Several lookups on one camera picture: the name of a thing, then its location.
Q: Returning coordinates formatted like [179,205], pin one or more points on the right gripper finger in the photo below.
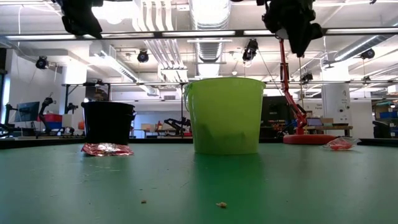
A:
[300,42]
[316,31]

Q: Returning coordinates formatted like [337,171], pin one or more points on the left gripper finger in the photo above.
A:
[82,26]

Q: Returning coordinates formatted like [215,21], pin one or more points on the red candy packet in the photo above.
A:
[107,149]

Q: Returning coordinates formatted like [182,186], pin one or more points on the red candy in clear wrapper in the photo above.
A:
[340,144]

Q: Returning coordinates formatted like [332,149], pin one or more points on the black ceiling spotlight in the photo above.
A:
[143,56]
[306,77]
[250,49]
[42,62]
[367,53]

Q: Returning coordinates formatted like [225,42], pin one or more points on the red desk lamp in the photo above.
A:
[289,99]

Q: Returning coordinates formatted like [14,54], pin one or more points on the large black screen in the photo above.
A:
[275,113]

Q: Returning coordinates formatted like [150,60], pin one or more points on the wooden background table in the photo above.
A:
[332,127]

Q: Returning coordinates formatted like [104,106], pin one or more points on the red storage bin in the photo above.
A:
[54,118]

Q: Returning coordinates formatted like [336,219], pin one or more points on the computer monitor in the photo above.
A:
[28,111]

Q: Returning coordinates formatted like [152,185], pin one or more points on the black plastic bucket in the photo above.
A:
[109,124]

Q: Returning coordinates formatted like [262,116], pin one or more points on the green plastic bucket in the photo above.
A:
[225,115]

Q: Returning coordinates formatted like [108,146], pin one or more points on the blue storage bins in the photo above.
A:
[388,115]

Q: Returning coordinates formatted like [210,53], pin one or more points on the green table mat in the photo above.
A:
[62,193]

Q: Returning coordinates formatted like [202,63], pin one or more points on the black background frame stand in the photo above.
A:
[66,93]

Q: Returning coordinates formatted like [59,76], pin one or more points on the silver ventilation duct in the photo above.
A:
[211,49]

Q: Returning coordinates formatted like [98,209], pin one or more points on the black table frame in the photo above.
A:
[9,142]

